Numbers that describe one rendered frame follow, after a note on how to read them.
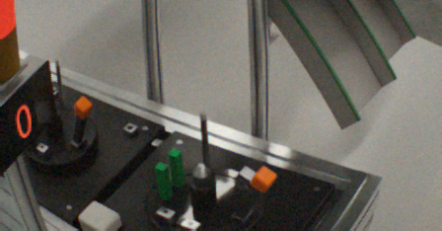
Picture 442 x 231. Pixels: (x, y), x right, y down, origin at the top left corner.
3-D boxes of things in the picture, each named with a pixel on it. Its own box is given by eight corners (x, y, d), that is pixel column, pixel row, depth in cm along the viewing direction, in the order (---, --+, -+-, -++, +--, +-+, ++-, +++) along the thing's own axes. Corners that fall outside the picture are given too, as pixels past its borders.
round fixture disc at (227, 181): (285, 197, 92) (286, 187, 90) (225, 265, 82) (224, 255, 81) (186, 163, 98) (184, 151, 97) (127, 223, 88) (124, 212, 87)
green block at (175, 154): (185, 183, 92) (182, 151, 89) (180, 189, 91) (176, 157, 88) (177, 180, 92) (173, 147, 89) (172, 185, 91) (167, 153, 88)
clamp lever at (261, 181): (255, 210, 86) (278, 174, 81) (245, 220, 85) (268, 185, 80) (229, 194, 87) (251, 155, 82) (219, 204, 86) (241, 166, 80)
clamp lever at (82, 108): (86, 139, 97) (93, 104, 92) (78, 147, 96) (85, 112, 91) (69, 123, 98) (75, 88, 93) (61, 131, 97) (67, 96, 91)
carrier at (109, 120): (167, 137, 105) (159, 58, 98) (75, 231, 89) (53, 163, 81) (54, 89, 116) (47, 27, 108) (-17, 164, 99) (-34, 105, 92)
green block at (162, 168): (173, 195, 90) (168, 165, 87) (168, 200, 89) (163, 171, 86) (165, 192, 90) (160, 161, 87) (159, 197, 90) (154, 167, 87)
